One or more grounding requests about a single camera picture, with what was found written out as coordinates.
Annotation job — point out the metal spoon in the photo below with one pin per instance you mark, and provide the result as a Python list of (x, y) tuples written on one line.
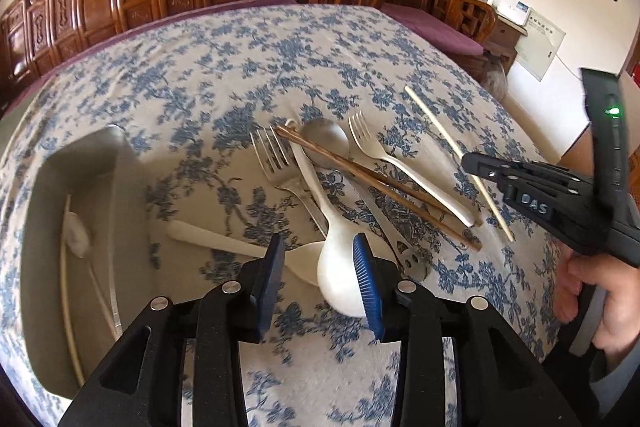
[(325, 139)]

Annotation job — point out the thin white stick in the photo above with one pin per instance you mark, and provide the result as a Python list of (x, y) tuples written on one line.
[(67, 287)]

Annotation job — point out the brown wooden chopstick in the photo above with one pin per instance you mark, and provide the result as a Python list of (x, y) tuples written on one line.
[(440, 227), (425, 199)]

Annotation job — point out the light bamboo chopstick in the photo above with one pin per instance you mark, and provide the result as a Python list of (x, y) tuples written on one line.
[(435, 127)]

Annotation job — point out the wooden side table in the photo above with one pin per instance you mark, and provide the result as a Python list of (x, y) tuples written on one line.
[(505, 42)]

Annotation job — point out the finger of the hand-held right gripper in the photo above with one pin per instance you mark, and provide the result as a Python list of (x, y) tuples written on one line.
[(520, 169), (545, 212)]

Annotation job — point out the person's right forearm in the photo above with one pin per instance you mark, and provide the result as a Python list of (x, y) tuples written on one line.
[(600, 397)]

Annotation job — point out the white plastic fork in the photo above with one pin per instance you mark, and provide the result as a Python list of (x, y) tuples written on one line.
[(367, 142)]

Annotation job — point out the person's right hand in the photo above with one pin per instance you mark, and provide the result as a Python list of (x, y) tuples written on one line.
[(620, 307)]

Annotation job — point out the long purple seat cushion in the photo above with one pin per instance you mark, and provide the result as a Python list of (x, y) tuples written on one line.
[(240, 2)]

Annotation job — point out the white boxes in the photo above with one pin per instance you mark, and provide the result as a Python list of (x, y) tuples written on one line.
[(512, 9)]

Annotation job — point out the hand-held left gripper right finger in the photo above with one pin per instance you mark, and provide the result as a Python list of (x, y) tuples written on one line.
[(367, 287)]

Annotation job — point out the white leaning panel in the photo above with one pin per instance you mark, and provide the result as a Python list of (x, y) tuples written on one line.
[(542, 42)]

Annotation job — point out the white utensil tray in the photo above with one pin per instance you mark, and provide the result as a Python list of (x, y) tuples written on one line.
[(100, 187)]

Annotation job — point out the grey fuzzy bundle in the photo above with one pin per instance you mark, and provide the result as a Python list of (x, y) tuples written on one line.
[(495, 77)]

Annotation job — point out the beige plastic spoon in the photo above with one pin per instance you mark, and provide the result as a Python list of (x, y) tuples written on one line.
[(210, 239)]

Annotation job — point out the blue floral tablecloth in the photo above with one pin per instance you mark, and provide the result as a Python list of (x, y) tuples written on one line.
[(200, 57)]

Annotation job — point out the metal fork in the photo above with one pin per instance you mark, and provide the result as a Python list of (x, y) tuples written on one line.
[(272, 157)]

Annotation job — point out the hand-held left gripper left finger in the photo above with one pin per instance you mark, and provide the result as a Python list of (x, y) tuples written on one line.
[(271, 279)]

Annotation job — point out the white plastic spoon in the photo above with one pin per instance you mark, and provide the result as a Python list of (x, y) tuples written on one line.
[(337, 277)]

